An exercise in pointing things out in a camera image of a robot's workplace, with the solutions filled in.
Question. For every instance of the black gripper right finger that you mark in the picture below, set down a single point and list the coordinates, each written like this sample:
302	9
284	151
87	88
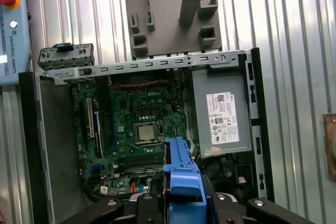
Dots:
223	213

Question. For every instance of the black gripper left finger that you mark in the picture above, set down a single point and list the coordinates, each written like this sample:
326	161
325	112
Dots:
147	211

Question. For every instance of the hard disk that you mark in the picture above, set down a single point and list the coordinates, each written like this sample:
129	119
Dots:
183	182

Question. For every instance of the black RAM slot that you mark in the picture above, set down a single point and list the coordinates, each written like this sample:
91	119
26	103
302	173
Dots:
139	159
139	168

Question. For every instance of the CPU socket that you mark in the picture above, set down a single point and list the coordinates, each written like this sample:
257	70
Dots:
135	144

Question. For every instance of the silver CPU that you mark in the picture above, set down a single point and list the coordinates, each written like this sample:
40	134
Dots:
146	133

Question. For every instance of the green motherboard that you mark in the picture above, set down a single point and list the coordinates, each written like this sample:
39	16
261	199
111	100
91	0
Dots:
126	119

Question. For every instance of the grey power supply unit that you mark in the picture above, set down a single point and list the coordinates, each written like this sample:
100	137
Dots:
223	82

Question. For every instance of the black open PC case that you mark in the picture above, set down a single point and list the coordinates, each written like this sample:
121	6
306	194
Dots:
29	129

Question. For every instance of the grey parts rack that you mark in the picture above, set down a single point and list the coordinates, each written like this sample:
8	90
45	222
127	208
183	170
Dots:
168	32

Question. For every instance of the pale blue teach pendant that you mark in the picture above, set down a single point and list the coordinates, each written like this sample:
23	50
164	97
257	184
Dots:
13	37

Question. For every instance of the brown base plate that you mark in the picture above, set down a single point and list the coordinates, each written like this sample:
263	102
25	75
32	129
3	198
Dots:
330	150

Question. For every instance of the metal slot bracket blue clip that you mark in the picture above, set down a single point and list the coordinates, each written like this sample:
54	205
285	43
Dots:
65	60

